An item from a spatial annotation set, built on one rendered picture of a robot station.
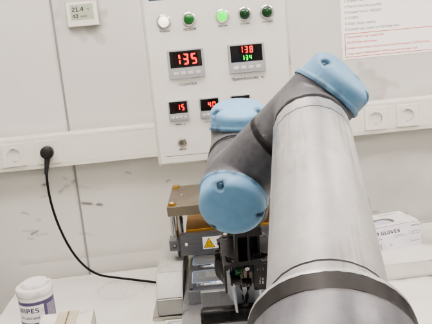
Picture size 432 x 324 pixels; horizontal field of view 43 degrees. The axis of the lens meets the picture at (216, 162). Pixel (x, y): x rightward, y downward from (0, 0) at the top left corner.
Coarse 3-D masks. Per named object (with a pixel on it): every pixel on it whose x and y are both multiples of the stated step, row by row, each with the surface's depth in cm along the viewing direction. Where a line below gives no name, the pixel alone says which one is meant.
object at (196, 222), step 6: (192, 216) 120; (198, 216) 119; (186, 222) 116; (192, 222) 115; (198, 222) 115; (204, 222) 114; (264, 222) 111; (186, 228) 112; (192, 228) 111; (198, 228) 111; (204, 228) 111; (210, 228) 111
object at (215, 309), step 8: (240, 304) 87; (248, 304) 86; (208, 312) 86; (216, 312) 86; (224, 312) 86; (232, 312) 86; (240, 312) 86; (248, 312) 86; (208, 320) 86; (216, 320) 86; (224, 320) 86; (232, 320) 86; (240, 320) 86
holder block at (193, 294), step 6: (192, 258) 112; (192, 270) 106; (198, 270) 106; (192, 288) 98; (198, 288) 98; (204, 288) 98; (210, 288) 97; (216, 288) 97; (222, 288) 97; (192, 294) 97; (198, 294) 97; (192, 300) 97; (198, 300) 97
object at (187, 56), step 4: (184, 52) 124; (188, 52) 124; (192, 52) 124; (196, 52) 124; (176, 56) 124; (180, 56) 124; (184, 56) 124; (188, 56) 124; (192, 56) 124; (196, 56) 124; (176, 60) 125; (180, 60) 125; (184, 60) 125; (188, 60) 125; (192, 60) 125; (196, 60) 125; (176, 64) 125; (180, 64) 125; (184, 64) 125; (188, 64) 125; (192, 64) 125; (196, 64) 125
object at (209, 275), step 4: (196, 272) 103; (200, 272) 103; (204, 272) 102; (208, 272) 102; (212, 272) 102; (196, 276) 101; (200, 276) 101; (204, 276) 100; (208, 276) 100; (212, 276) 100; (216, 276) 100; (196, 280) 99; (200, 280) 99; (204, 280) 99; (208, 280) 98; (212, 280) 98; (216, 280) 98
